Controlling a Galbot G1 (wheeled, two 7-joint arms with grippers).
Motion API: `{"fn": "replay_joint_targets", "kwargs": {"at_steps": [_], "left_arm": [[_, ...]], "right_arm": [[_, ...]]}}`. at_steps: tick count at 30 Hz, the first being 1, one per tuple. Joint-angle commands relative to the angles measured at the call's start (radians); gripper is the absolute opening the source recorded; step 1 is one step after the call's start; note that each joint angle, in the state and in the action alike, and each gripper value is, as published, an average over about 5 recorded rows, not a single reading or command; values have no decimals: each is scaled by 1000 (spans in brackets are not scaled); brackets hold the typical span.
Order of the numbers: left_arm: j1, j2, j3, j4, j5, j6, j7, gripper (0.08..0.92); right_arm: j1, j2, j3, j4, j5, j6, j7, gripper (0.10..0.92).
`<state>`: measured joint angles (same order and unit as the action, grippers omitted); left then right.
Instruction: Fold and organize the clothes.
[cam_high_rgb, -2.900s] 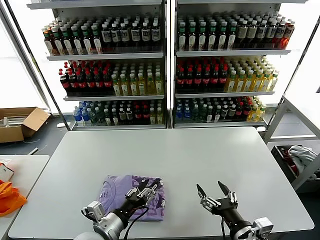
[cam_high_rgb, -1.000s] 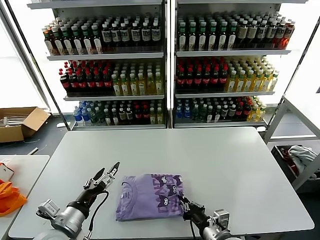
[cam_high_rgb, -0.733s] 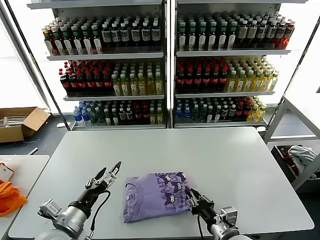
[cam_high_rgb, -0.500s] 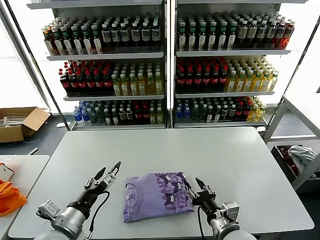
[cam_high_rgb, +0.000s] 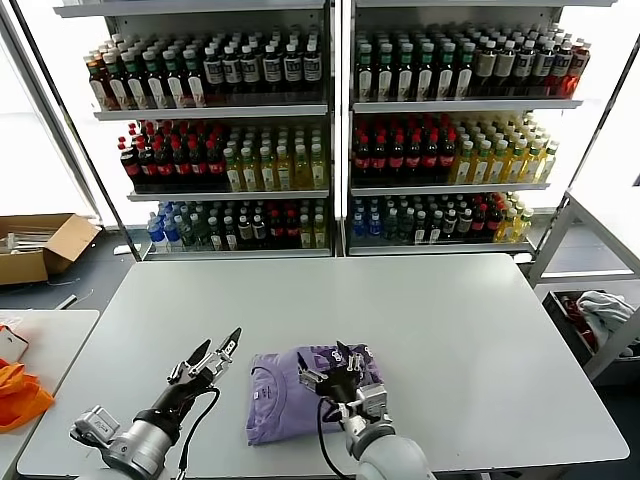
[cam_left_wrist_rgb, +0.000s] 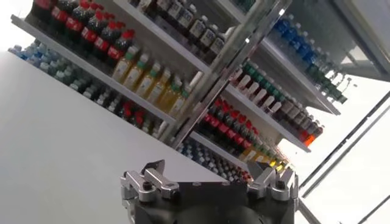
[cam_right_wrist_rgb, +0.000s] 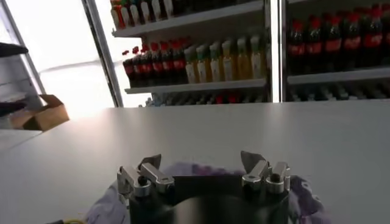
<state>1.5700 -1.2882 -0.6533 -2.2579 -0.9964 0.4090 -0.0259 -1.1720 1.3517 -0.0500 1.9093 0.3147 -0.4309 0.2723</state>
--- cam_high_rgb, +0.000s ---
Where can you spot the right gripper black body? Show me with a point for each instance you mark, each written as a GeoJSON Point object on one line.
{"type": "Point", "coordinates": [337, 386]}

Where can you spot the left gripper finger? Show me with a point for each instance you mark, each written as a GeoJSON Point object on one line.
{"type": "Point", "coordinates": [217, 362]}
{"type": "Point", "coordinates": [185, 370]}

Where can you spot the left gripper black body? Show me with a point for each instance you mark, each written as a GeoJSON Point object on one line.
{"type": "Point", "coordinates": [185, 397]}

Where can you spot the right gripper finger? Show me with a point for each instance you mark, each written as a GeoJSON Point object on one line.
{"type": "Point", "coordinates": [311, 379]}
{"type": "Point", "coordinates": [355, 362]}

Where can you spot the purple t-shirt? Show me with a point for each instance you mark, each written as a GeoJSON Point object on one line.
{"type": "Point", "coordinates": [280, 400]}

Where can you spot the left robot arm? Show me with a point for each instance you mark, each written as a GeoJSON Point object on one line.
{"type": "Point", "coordinates": [145, 442]}

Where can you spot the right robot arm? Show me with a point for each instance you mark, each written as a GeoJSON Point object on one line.
{"type": "Point", "coordinates": [380, 452]}

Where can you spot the dark bottle white cap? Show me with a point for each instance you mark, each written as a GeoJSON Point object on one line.
{"type": "Point", "coordinates": [465, 226]}
{"type": "Point", "coordinates": [450, 227]}
{"type": "Point", "coordinates": [259, 232]}
{"type": "Point", "coordinates": [245, 233]}

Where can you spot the blue label water bottle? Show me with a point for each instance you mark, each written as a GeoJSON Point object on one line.
{"type": "Point", "coordinates": [157, 236]}
{"type": "Point", "coordinates": [374, 230]}
{"type": "Point", "coordinates": [359, 230]}
{"type": "Point", "coordinates": [172, 237]}

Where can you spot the yellow juice bottle green label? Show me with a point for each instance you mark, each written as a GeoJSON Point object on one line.
{"type": "Point", "coordinates": [318, 170]}
{"type": "Point", "coordinates": [532, 164]}
{"type": "Point", "coordinates": [306, 234]}
{"type": "Point", "coordinates": [498, 165]}
{"type": "Point", "coordinates": [523, 226]}
{"type": "Point", "coordinates": [301, 171]}
{"type": "Point", "coordinates": [515, 164]}
{"type": "Point", "coordinates": [320, 233]}
{"type": "Point", "coordinates": [233, 174]}
{"type": "Point", "coordinates": [464, 166]}
{"type": "Point", "coordinates": [266, 173]}
{"type": "Point", "coordinates": [548, 164]}
{"type": "Point", "coordinates": [283, 172]}
{"type": "Point", "coordinates": [507, 227]}
{"type": "Point", "coordinates": [249, 173]}
{"type": "Point", "coordinates": [482, 166]}

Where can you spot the small white floor object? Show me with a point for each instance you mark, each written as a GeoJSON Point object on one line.
{"type": "Point", "coordinates": [120, 250]}

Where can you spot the red cap cola bottle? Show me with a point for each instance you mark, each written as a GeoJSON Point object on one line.
{"type": "Point", "coordinates": [447, 158]}
{"type": "Point", "coordinates": [396, 160]}
{"type": "Point", "coordinates": [216, 167]}
{"type": "Point", "coordinates": [164, 169]}
{"type": "Point", "coordinates": [378, 161]}
{"type": "Point", "coordinates": [361, 161]}
{"type": "Point", "coordinates": [291, 231]}
{"type": "Point", "coordinates": [181, 168]}
{"type": "Point", "coordinates": [276, 231]}
{"type": "Point", "coordinates": [147, 170]}
{"type": "Point", "coordinates": [130, 170]}
{"type": "Point", "coordinates": [480, 225]}
{"type": "Point", "coordinates": [413, 160]}
{"type": "Point", "coordinates": [430, 159]}
{"type": "Point", "coordinates": [494, 223]}
{"type": "Point", "coordinates": [199, 167]}

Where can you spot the orange cloth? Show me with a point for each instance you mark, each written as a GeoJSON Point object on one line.
{"type": "Point", "coordinates": [20, 395]}

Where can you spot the brown cardboard box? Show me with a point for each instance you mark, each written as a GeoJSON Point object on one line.
{"type": "Point", "coordinates": [65, 245]}

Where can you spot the small white carton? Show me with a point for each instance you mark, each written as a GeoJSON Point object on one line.
{"type": "Point", "coordinates": [10, 345]}

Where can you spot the black crate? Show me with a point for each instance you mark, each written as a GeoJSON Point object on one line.
{"type": "Point", "coordinates": [555, 306]}

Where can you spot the white packing material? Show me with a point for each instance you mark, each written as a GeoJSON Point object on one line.
{"type": "Point", "coordinates": [25, 236]}

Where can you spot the red garment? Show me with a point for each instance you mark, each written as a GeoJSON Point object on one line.
{"type": "Point", "coordinates": [586, 334]}

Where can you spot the grey metal shelf unit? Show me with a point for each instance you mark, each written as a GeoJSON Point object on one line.
{"type": "Point", "coordinates": [210, 113]}
{"type": "Point", "coordinates": [465, 106]}

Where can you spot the white grey garment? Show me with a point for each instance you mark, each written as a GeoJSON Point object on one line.
{"type": "Point", "coordinates": [600, 306]}

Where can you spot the green cap dark tea bottle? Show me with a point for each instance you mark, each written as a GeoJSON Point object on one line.
{"type": "Point", "coordinates": [196, 82]}
{"type": "Point", "coordinates": [117, 87]}
{"type": "Point", "coordinates": [385, 75]}
{"type": "Point", "coordinates": [445, 75]}
{"type": "Point", "coordinates": [156, 85]}
{"type": "Point", "coordinates": [425, 75]}
{"type": "Point", "coordinates": [136, 86]}
{"type": "Point", "coordinates": [405, 75]}
{"type": "Point", "coordinates": [365, 75]}
{"type": "Point", "coordinates": [465, 75]}
{"type": "Point", "coordinates": [176, 84]}

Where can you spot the dark bottle blue white label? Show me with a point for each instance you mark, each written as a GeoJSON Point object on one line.
{"type": "Point", "coordinates": [232, 73]}
{"type": "Point", "coordinates": [272, 71]}
{"type": "Point", "coordinates": [561, 62]}
{"type": "Point", "coordinates": [311, 69]}
{"type": "Point", "coordinates": [292, 70]}
{"type": "Point", "coordinates": [543, 64]}
{"type": "Point", "coordinates": [214, 74]}
{"type": "Point", "coordinates": [251, 72]}
{"type": "Point", "coordinates": [524, 65]}

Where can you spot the orange drink bottle white label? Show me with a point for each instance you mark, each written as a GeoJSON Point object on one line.
{"type": "Point", "coordinates": [98, 87]}

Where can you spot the dark bottle beige label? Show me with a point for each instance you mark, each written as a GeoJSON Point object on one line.
{"type": "Point", "coordinates": [505, 65]}
{"type": "Point", "coordinates": [484, 67]}

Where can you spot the red drink bottle white cap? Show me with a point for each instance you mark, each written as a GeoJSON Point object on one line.
{"type": "Point", "coordinates": [578, 67]}

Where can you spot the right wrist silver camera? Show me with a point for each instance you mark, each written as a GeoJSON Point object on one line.
{"type": "Point", "coordinates": [372, 398]}

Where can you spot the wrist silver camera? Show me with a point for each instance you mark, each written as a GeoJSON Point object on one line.
{"type": "Point", "coordinates": [95, 431]}
{"type": "Point", "coordinates": [372, 398]}

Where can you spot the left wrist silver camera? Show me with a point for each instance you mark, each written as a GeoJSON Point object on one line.
{"type": "Point", "coordinates": [95, 431]}

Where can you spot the grey metal frame cart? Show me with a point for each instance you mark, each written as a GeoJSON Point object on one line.
{"type": "Point", "coordinates": [551, 235]}

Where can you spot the dark window post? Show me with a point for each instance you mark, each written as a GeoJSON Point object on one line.
{"type": "Point", "coordinates": [605, 120]}
{"type": "Point", "coordinates": [72, 127]}

